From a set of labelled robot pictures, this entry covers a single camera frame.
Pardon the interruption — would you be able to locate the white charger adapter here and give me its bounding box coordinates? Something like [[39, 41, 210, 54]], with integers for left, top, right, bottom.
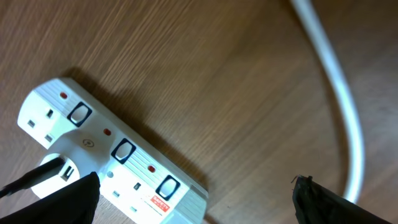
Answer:
[[31, 153, 80, 198]]

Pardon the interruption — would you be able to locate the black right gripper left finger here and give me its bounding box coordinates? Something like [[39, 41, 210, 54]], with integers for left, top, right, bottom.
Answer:
[[1, 172, 100, 224]]

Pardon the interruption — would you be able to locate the black charging cable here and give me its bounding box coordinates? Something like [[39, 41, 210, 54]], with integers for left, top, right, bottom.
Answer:
[[0, 157, 66, 198]]

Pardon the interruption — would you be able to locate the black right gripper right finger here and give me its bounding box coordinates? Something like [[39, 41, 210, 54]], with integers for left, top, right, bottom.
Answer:
[[292, 175, 389, 224]]

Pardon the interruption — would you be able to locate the white power strip cord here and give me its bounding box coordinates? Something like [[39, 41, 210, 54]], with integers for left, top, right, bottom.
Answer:
[[289, 0, 365, 205]]

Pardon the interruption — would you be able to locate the white power strip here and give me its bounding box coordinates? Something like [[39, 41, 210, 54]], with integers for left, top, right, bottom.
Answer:
[[17, 78, 208, 223]]

